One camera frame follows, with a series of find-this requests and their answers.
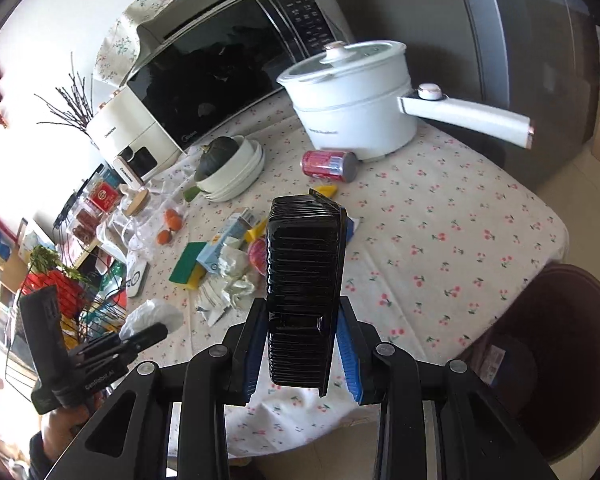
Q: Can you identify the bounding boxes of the floral cover cloth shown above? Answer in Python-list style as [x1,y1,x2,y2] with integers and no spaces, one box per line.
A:
[94,0,291,86]

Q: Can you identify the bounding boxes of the white plate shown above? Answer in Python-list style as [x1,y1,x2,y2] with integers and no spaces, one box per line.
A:
[202,142,264,200]
[202,139,262,196]
[203,146,266,204]

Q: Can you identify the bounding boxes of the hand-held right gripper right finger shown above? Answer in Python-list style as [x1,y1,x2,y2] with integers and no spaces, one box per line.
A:
[335,298,556,480]

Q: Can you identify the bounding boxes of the brown round stool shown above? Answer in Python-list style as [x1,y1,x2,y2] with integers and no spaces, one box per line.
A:
[455,262,600,466]

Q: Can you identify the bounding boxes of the red drink can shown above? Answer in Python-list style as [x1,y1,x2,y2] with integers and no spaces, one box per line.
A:
[301,149,359,182]

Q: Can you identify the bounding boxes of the white bowl with green handle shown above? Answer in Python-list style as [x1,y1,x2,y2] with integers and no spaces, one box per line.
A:
[182,136,254,201]

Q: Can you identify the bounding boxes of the green leafy plant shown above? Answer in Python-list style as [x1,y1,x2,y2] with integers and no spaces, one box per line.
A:
[29,246,81,283]

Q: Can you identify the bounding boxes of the crumpled white tissue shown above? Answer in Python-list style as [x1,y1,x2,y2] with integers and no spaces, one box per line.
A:
[222,280,259,312]
[215,247,253,281]

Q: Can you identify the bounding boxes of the white countertop appliance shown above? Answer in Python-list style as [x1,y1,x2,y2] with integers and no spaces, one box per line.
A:
[86,85,183,185]

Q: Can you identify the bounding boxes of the grey refrigerator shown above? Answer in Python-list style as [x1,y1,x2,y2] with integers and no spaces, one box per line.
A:
[312,0,600,196]

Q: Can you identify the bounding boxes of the glass jar with wooden lid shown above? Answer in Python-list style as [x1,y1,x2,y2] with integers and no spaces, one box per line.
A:
[117,185,153,241]

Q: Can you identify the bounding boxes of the white power strip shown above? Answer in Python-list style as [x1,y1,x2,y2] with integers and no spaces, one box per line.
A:
[124,254,152,297]

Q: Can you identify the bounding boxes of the white torn wrapper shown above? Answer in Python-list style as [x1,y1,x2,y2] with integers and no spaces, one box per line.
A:
[196,280,236,327]

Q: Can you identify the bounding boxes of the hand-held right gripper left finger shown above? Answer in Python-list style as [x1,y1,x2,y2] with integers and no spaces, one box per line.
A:
[42,299,269,480]

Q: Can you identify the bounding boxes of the red tea tin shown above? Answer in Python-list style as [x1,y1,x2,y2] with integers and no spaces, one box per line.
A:
[86,182,119,212]

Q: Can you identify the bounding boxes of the person's left hand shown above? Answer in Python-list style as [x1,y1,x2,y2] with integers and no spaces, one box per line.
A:
[30,402,94,467]

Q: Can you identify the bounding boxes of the dry bare branches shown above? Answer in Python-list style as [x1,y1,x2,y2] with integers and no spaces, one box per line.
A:
[34,51,101,133]

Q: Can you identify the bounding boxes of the black wire rack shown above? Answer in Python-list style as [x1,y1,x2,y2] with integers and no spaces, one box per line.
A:
[0,260,131,401]

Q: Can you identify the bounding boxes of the white electric pot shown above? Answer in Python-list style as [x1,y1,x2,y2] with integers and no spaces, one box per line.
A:
[276,40,533,163]

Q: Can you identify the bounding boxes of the black ribbed plastic tray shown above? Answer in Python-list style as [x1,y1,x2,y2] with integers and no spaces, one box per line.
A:
[265,194,350,397]

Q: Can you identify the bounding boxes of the pink wrapper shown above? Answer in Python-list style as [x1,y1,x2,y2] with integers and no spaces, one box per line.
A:
[247,240,270,276]

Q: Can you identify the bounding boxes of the cherry print tablecloth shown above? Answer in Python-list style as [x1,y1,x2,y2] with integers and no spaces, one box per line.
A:
[87,92,569,480]

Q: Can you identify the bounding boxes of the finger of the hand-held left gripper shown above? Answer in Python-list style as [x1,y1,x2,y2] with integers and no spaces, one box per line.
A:
[70,336,137,365]
[121,323,170,349]

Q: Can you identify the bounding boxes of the light blue milk carton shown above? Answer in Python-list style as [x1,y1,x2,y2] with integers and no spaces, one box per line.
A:
[196,208,261,277]

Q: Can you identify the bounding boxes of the green yellow sponge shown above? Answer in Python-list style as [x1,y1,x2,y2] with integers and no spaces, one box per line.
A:
[169,241,209,291]

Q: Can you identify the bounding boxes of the black microwave oven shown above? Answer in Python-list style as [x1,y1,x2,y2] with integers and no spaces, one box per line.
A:
[122,0,353,153]

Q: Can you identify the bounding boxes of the dark green pumpkin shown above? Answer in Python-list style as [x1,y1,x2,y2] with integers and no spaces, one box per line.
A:
[196,136,241,181]

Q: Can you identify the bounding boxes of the jar of red dried fruit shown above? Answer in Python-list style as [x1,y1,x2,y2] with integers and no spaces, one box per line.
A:
[72,207,102,243]

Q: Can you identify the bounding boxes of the white plastic bag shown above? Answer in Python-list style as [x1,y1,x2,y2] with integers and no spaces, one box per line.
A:
[117,299,183,341]

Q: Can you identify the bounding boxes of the clear plastic bag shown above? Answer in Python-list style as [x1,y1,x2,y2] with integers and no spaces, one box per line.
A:
[97,180,191,261]

